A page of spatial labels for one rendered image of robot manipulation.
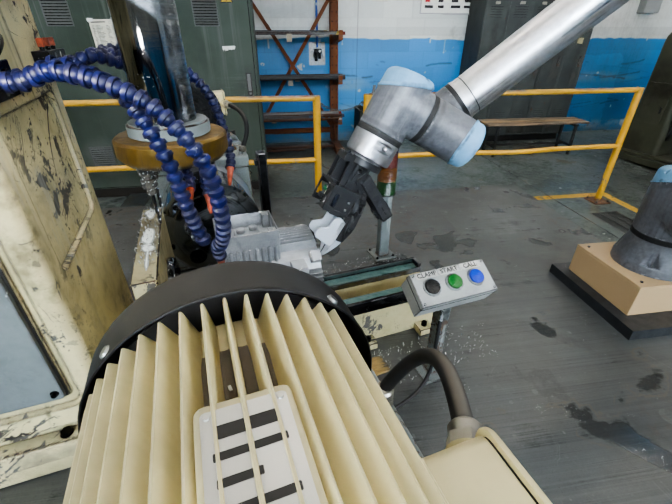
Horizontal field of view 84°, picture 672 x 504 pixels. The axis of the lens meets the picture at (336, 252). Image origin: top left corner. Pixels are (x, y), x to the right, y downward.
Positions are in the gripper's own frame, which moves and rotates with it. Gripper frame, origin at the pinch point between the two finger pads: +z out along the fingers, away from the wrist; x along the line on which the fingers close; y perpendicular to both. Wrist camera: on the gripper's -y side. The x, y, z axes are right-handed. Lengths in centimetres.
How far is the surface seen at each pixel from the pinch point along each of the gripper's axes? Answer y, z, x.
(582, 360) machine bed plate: -63, -3, 25
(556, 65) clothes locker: -408, -229, -371
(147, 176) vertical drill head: 35.7, -1.9, -0.8
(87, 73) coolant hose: 45.0, -15.3, 12.9
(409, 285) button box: -11.3, -3.8, 14.5
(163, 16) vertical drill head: 40.4, -24.5, -2.3
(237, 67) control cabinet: -17, -21, -318
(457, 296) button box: -18.7, -6.5, 19.3
